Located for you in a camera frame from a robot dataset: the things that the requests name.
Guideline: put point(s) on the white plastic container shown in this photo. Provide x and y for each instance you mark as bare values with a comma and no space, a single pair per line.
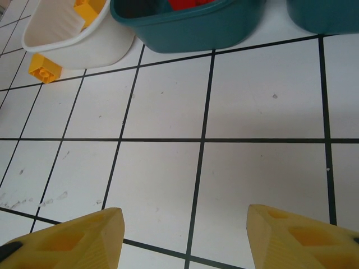
92,50

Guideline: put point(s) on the yellow lego brick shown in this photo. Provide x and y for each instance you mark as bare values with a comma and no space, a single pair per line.
91,12
46,68

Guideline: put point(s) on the teal plastic container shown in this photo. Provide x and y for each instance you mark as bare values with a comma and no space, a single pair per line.
322,16
196,30

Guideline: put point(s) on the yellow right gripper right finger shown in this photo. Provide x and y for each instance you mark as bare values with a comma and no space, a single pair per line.
303,246

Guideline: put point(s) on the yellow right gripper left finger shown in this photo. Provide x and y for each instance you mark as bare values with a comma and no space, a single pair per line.
70,246

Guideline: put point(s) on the red lego brick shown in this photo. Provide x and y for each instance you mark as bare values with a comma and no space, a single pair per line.
190,4

